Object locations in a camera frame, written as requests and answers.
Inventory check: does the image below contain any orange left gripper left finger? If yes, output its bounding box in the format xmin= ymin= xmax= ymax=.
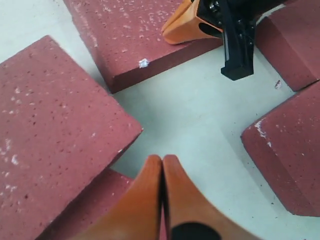
xmin=72 ymin=154 xmax=162 ymax=240

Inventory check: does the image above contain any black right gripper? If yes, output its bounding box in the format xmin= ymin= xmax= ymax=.
xmin=161 ymin=0 xmax=284 ymax=80

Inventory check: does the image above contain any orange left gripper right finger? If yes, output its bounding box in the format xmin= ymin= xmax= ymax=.
xmin=162 ymin=154 xmax=255 ymax=240

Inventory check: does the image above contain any red brick with white chip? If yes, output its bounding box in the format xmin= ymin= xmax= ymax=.
xmin=65 ymin=0 xmax=222 ymax=93

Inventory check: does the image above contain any red brick front large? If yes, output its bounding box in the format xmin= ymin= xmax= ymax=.
xmin=241 ymin=82 xmax=320 ymax=217

